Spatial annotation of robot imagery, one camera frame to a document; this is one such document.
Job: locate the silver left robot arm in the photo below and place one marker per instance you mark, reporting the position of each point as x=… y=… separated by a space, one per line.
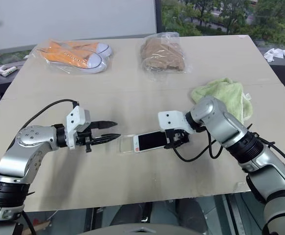
x=32 y=138

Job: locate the crumpled white plastic bag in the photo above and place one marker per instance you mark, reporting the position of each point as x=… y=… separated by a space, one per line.
x=275 y=54

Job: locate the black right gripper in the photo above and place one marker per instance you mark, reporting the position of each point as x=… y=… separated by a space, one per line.
x=180 y=138

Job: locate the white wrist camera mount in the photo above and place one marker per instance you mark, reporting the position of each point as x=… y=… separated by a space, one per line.
x=80 y=118
x=171 y=120

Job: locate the brown plush fabric item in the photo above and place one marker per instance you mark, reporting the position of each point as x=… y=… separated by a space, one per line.
x=163 y=54

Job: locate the white power strip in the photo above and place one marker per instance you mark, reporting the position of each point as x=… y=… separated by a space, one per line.
x=6 y=71

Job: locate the white smartphone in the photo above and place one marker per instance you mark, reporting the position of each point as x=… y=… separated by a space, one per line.
x=150 y=143

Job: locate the clear plastic phone case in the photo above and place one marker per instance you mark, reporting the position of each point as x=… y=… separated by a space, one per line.
x=125 y=144

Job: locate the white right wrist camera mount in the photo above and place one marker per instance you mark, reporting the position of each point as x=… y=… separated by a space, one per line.
x=171 y=120

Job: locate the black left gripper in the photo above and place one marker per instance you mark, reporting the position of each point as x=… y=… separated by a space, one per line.
x=84 y=139

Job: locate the clear plastic sneaker bag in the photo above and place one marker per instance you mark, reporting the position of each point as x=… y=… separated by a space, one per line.
x=47 y=64

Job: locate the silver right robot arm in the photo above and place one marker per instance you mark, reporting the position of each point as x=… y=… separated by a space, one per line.
x=220 y=120

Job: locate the grey robot torso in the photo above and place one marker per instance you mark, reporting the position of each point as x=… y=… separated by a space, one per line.
x=142 y=230

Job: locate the black window frame post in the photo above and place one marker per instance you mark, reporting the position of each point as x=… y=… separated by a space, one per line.
x=158 y=14

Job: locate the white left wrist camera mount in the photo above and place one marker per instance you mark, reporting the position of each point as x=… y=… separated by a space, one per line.
x=80 y=118

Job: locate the green terry towel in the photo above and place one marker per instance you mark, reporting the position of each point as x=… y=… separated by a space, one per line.
x=227 y=94

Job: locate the orange canvas sneaker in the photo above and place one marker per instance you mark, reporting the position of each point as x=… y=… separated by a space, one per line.
x=93 y=46
x=69 y=57

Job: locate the white window blind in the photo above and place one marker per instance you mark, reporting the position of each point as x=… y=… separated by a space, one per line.
x=71 y=17

